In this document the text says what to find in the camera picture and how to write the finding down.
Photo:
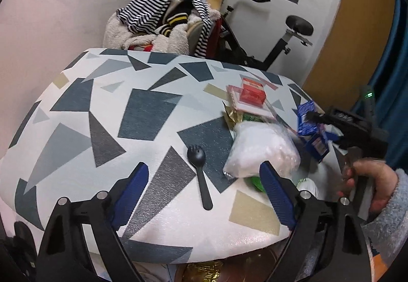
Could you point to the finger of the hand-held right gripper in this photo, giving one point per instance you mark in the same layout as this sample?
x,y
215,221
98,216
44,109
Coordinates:
x,y
318,117

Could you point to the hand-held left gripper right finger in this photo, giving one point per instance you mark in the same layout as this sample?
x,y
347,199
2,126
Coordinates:
x,y
277,196

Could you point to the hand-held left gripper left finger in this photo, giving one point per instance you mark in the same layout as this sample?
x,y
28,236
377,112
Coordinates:
x,y
132,192

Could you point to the blue snack packet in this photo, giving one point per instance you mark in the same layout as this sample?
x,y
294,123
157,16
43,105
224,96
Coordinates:
x,y
307,124

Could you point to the white clear plastic bag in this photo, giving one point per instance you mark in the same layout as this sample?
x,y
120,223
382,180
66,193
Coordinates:
x,y
261,144

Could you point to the red small box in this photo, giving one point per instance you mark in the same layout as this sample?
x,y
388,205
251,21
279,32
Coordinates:
x,y
253,93

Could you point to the black plastic spork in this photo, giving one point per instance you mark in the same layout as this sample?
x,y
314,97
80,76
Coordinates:
x,y
199,173

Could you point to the person's right hand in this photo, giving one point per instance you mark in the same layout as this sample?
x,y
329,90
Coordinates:
x,y
376,180

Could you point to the bright green wrapper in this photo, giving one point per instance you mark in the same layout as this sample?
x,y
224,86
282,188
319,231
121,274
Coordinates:
x,y
256,183

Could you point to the white plastic wrapper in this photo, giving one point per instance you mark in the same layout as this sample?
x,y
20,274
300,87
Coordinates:
x,y
307,188

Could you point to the geometric patterned tablecloth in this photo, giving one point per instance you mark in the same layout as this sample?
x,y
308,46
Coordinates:
x,y
111,116

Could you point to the pink card package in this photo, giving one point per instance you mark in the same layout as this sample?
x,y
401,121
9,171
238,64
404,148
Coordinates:
x,y
236,103

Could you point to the gold green snack wrapper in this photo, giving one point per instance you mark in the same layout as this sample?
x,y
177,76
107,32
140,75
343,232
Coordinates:
x,y
232,117

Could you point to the wooden door panel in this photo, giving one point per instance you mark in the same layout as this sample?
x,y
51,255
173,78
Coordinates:
x,y
350,30

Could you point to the black exercise bike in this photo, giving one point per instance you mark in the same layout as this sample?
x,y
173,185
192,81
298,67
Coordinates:
x,y
239,49

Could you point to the gold shiny object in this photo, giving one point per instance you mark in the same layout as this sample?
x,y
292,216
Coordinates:
x,y
200,272

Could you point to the red garment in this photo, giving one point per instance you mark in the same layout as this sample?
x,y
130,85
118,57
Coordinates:
x,y
216,36

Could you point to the cream fleece blanket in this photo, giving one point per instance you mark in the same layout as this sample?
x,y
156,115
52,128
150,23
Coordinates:
x,y
114,33

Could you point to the black yellow striped garment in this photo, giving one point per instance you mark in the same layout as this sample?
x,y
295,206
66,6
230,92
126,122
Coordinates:
x,y
173,18

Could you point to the pile of clothes on chair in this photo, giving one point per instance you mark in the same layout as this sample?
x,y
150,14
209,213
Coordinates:
x,y
149,4

